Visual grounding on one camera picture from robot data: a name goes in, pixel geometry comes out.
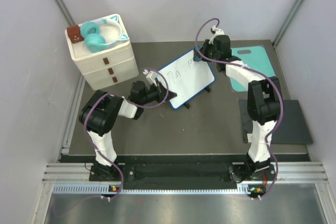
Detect purple cable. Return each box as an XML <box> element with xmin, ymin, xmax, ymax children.
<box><xmin>195</xmin><ymin>18</ymin><xmax>286</xmax><ymax>200</ymax></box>
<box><xmin>83</xmin><ymin>68</ymin><xmax>169</xmax><ymax>198</ymax></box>

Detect white label card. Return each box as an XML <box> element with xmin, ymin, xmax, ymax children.
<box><xmin>247</xmin><ymin>133</ymin><xmax>252</xmax><ymax>143</ymax></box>

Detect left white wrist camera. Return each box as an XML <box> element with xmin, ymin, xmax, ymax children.
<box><xmin>142</xmin><ymin>68</ymin><xmax>158</xmax><ymax>85</ymax></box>

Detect brown small cube box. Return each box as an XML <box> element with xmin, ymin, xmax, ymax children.
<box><xmin>66</xmin><ymin>25</ymin><xmax>84</xmax><ymax>44</ymax></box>

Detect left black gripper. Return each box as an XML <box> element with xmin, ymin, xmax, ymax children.
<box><xmin>141</xmin><ymin>82</ymin><xmax>177</xmax><ymax>105</ymax></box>

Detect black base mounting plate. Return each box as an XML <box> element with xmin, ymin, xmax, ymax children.
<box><xmin>89</xmin><ymin>155</ymin><xmax>278</xmax><ymax>184</ymax></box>

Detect teal cutting board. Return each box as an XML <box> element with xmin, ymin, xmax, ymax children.
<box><xmin>232</xmin><ymin>46</ymin><xmax>275</xmax><ymax>77</ymax></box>

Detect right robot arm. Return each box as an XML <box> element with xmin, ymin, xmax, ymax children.
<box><xmin>194</xmin><ymin>35</ymin><xmax>283</xmax><ymax>183</ymax></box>

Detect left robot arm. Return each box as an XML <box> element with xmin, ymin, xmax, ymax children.
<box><xmin>79</xmin><ymin>79</ymin><xmax>177</xmax><ymax>182</ymax></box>

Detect blue-framed whiteboard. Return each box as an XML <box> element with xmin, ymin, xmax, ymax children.
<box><xmin>159</xmin><ymin>50</ymin><xmax>215</xmax><ymax>109</ymax></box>

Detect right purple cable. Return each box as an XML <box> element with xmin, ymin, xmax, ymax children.
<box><xmin>195</xmin><ymin>18</ymin><xmax>286</xmax><ymax>200</ymax></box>

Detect black rectangular mat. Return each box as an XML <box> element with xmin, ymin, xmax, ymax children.
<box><xmin>238</xmin><ymin>99</ymin><xmax>313</xmax><ymax>145</ymax></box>

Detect blue whiteboard eraser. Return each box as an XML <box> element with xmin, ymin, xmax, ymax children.
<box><xmin>193</xmin><ymin>47</ymin><xmax>202</xmax><ymax>62</ymax></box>

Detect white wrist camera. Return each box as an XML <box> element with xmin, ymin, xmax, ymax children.
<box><xmin>211</xmin><ymin>26</ymin><xmax>225</xmax><ymax>37</ymax></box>
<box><xmin>142</xmin><ymin>68</ymin><xmax>158</xmax><ymax>85</ymax></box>

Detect white three-drawer storage box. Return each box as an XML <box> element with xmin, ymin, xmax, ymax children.
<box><xmin>65</xmin><ymin>14</ymin><xmax>139</xmax><ymax>90</ymax></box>

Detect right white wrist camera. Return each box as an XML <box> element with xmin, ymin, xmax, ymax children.
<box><xmin>211</xmin><ymin>26</ymin><xmax>225</xmax><ymax>37</ymax></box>

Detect aluminium rail frame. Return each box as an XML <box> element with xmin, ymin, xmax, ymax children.
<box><xmin>42</xmin><ymin>162</ymin><xmax>329</xmax><ymax>184</ymax></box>

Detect teal cat-ear headphones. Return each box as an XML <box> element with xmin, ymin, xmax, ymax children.
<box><xmin>80</xmin><ymin>14</ymin><xmax>130</xmax><ymax>52</ymax></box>

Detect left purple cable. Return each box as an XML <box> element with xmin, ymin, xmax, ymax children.
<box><xmin>83</xmin><ymin>68</ymin><xmax>169</xmax><ymax>198</ymax></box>

